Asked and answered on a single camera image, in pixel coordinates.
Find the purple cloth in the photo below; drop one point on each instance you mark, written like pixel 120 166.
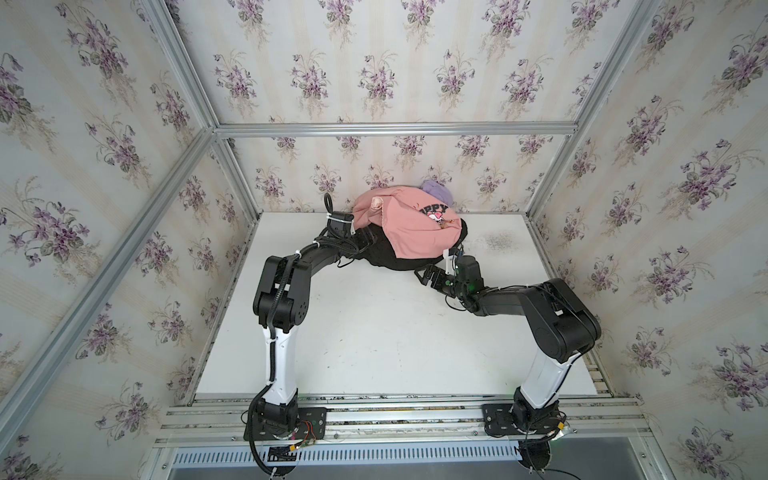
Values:
pixel 438 191

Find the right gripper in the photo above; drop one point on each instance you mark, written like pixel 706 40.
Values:
pixel 441 276

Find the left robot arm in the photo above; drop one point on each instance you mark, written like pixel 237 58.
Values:
pixel 281 302

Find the black cloth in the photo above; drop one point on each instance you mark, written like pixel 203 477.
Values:
pixel 390 255

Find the white vent grille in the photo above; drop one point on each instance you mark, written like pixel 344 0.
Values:
pixel 352 454

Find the aluminium rail base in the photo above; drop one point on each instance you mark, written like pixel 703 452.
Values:
pixel 379 420

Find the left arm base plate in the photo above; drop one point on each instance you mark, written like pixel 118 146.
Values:
pixel 293 424

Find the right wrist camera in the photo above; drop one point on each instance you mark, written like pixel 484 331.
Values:
pixel 450 256

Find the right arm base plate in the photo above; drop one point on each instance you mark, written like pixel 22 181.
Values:
pixel 517 419

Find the pink printed sweatshirt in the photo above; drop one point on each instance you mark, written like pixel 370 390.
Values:
pixel 416 224

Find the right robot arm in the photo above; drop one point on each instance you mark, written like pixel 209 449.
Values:
pixel 562 326

